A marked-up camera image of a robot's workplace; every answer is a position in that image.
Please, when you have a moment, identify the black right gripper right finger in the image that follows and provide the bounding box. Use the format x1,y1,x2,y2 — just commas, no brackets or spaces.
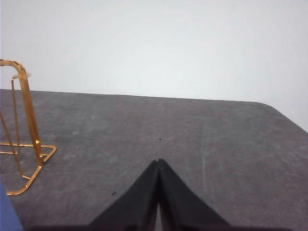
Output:
159,158,232,231

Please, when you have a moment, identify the blue ribbed plastic cup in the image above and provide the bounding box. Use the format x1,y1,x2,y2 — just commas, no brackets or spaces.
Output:
0,181,24,231

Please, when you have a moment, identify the gold wire cup rack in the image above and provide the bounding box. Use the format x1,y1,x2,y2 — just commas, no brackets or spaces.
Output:
0,59,56,195

